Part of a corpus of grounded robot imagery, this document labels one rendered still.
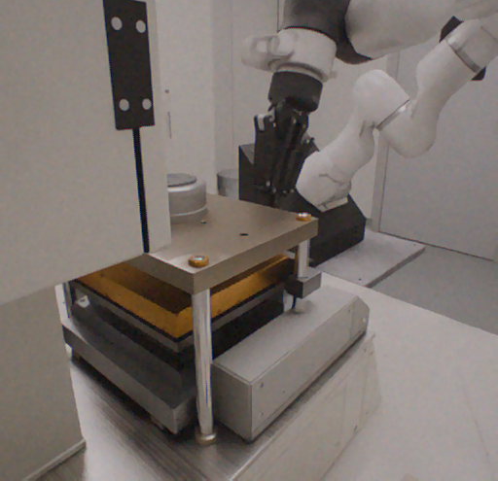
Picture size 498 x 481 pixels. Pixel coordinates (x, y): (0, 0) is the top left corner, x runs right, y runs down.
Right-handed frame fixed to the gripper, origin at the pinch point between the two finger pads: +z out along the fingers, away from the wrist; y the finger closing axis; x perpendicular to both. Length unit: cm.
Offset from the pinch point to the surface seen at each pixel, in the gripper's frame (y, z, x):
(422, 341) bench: 40.7, 18.8, -16.0
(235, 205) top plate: -11.6, -0.9, -3.8
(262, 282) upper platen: -12.4, 6.5, -10.6
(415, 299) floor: 215, 37, 32
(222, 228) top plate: -18.2, 1.5, -8.5
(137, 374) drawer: -22.1, 17.7, -5.0
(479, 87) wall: 268, -115, 40
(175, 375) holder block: -21.6, 15.6, -9.8
